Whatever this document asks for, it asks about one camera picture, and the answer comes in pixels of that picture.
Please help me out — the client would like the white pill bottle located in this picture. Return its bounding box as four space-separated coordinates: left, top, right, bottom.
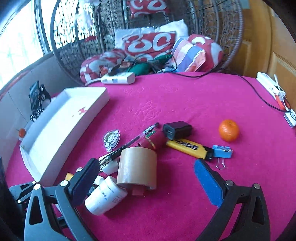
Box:
84 176 127 215

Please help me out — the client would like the black gel pen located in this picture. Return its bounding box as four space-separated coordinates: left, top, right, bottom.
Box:
99 122 159 167

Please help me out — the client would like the white plug adapter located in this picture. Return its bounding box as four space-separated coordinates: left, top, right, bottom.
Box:
100 160 119 175

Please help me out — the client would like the orange tangerine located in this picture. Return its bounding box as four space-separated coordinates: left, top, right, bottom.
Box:
218 120 240 142

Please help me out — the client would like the brown packing tape roll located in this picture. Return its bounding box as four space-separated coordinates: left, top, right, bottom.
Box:
116 147 157 190

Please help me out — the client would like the black usb charger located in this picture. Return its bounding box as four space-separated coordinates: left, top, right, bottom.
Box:
163 121 193 140

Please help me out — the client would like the small orange fruit left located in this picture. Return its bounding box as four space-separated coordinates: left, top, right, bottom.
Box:
17 128 27 138

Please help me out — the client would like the white shallow tray box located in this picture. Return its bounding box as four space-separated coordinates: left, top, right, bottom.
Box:
20 87 110 186

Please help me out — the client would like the blue binder clip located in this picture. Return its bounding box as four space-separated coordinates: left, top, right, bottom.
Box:
212 145 233 170

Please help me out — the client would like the yellow black lighter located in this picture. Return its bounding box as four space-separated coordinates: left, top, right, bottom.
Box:
166 139 214 161

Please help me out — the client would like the black smartphone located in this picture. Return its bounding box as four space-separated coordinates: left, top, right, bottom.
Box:
29 81 42 118

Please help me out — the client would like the cartoon sticker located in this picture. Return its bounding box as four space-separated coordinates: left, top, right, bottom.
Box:
103 129 120 153

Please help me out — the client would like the magenta tablecloth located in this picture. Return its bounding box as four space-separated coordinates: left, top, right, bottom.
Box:
5 71 296 241

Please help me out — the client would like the white small device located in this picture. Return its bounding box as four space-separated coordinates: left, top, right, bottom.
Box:
283 109 296 128

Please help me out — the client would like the white power strip right edge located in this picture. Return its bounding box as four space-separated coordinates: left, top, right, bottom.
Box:
256 72 286 101

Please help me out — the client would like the red white seat cushion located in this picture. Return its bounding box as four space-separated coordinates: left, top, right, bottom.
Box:
80 34 224 85

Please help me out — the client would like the white power strip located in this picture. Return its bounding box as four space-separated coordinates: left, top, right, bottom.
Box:
101 72 135 85

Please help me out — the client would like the green cloth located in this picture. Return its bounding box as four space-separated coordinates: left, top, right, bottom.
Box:
126 54 173 76

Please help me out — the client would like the wicker hanging egg chair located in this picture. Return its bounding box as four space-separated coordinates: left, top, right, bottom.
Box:
50 1 244 84

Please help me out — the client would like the plaid colourful cushion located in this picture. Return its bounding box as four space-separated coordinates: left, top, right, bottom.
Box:
171 38 206 72

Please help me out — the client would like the wooden glass door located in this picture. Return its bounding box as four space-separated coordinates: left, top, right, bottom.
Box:
229 1 295 108

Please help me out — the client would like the red white back cushion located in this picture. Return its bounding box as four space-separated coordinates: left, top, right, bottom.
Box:
123 31 176 61

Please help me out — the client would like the red white small headrest pillow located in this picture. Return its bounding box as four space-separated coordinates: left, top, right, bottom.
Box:
127 0 171 18

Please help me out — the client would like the black power cable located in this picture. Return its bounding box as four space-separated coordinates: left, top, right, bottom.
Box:
162 67 291 113

